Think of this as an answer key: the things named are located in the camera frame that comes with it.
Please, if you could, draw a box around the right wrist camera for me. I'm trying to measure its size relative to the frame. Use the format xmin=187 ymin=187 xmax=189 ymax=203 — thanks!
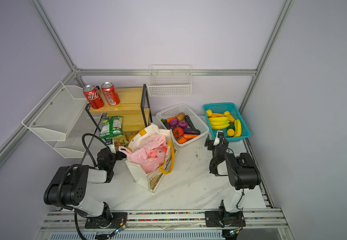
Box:
xmin=215 ymin=136 xmax=225 ymax=145

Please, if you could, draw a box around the small yellow-green snack bag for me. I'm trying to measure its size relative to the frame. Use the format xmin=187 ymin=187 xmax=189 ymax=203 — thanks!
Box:
xmin=112 ymin=134 xmax=129 ymax=148

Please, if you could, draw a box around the red toy tomato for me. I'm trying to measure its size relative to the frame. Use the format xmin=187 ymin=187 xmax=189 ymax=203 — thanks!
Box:
xmin=172 ymin=127 xmax=184 ymax=139

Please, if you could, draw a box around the white wire wall basket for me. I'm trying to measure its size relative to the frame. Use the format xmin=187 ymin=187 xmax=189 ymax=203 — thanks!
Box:
xmin=147 ymin=65 xmax=192 ymax=97

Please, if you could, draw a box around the purple toy onion right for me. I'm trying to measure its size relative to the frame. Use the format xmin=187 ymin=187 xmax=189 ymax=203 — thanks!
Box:
xmin=178 ymin=120 xmax=188 ymax=129

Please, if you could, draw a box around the green snack bag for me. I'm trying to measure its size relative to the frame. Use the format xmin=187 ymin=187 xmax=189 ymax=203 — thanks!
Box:
xmin=99 ymin=116 xmax=123 ymax=139

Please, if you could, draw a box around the white mesh tiered rack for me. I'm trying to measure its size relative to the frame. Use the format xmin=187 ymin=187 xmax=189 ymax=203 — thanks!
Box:
xmin=22 ymin=82 xmax=101 ymax=159

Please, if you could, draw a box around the teal plastic basket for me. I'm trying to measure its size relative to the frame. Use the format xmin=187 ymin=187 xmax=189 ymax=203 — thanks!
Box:
xmin=203 ymin=103 xmax=251 ymax=142

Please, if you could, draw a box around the yellow toy banana right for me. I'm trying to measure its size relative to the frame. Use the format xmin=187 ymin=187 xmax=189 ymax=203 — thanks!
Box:
xmin=234 ymin=119 xmax=242 ymax=137

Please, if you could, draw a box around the pink plastic grocery bag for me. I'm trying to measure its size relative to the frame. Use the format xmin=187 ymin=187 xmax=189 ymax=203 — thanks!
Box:
xmin=118 ymin=134 xmax=167 ymax=174

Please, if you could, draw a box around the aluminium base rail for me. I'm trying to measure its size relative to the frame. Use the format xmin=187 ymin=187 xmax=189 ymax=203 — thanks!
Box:
xmin=36 ymin=209 xmax=294 ymax=240

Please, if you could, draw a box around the yellow toy banana bunch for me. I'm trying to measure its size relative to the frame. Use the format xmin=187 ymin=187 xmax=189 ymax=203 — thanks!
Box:
xmin=208 ymin=117 xmax=230 ymax=130

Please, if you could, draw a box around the yellow toy lemon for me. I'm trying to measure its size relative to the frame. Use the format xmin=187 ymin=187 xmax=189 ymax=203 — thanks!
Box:
xmin=227 ymin=129 xmax=235 ymax=137
xmin=206 ymin=110 xmax=213 ymax=118

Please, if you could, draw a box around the red cola can right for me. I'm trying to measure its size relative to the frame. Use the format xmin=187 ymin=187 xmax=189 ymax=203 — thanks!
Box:
xmin=101 ymin=82 xmax=120 ymax=106

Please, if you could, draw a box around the dark toy cucumber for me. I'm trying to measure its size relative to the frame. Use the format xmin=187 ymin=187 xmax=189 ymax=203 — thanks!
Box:
xmin=184 ymin=115 xmax=195 ymax=129

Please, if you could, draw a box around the white canvas tote bag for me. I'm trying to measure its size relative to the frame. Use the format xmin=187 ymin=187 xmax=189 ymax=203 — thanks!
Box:
xmin=120 ymin=124 xmax=177 ymax=193

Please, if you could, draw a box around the red cola can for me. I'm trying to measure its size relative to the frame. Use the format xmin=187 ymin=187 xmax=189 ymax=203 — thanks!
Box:
xmin=82 ymin=85 xmax=104 ymax=109
xmin=101 ymin=82 xmax=120 ymax=106

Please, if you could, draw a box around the white plastic basket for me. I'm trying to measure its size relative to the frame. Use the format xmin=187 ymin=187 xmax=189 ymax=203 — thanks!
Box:
xmin=156 ymin=104 xmax=209 ymax=148

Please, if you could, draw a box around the purple toy onion left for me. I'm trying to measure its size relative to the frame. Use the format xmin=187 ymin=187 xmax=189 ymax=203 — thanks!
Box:
xmin=169 ymin=118 xmax=179 ymax=128

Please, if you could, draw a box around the purple toy onion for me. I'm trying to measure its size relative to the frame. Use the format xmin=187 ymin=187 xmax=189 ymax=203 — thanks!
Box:
xmin=178 ymin=120 xmax=188 ymax=129
xmin=169 ymin=118 xmax=179 ymax=128

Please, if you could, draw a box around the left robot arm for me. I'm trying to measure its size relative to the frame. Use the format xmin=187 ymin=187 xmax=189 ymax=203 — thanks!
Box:
xmin=43 ymin=134 xmax=127 ymax=229

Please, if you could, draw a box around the red cola can left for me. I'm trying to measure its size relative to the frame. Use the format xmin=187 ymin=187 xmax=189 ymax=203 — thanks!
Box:
xmin=82 ymin=85 xmax=104 ymax=109

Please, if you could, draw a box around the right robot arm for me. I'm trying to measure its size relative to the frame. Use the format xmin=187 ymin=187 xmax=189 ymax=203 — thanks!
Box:
xmin=204 ymin=132 xmax=261 ymax=230

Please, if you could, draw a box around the wooden black-frame shelf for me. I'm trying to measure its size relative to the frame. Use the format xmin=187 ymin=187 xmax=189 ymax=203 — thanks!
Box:
xmin=85 ymin=85 xmax=152 ymax=132

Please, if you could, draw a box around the brown toy potato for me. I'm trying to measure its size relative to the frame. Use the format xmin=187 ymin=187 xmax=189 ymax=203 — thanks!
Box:
xmin=176 ymin=113 xmax=185 ymax=121

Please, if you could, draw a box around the purple toy eggplant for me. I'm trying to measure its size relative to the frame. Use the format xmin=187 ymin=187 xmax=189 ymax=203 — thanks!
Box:
xmin=183 ymin=128 xmax=201 ymax=135

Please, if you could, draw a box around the orange toy carrot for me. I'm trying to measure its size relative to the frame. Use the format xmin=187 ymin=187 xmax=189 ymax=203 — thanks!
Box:
xmin=183 ymin=134 xmax=199 ymax=140

